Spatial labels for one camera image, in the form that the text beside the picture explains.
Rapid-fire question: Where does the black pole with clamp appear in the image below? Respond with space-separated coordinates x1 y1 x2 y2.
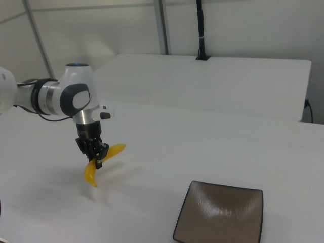
195 0 211 61

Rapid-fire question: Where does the brown square ceramic plate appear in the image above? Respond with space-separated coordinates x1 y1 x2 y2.
172 180 264 243

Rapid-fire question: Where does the upright grey frame post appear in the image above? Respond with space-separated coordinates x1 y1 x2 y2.
153 0 170 55

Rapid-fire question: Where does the yellow banana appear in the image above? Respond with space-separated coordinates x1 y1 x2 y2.
84 143 127 188

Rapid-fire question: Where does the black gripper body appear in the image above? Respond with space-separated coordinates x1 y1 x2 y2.
75 121 110 163

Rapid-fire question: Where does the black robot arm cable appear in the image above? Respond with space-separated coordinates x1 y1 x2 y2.
15 78 76 123

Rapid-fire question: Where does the black wall cable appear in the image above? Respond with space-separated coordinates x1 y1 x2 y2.
304 98 314 124

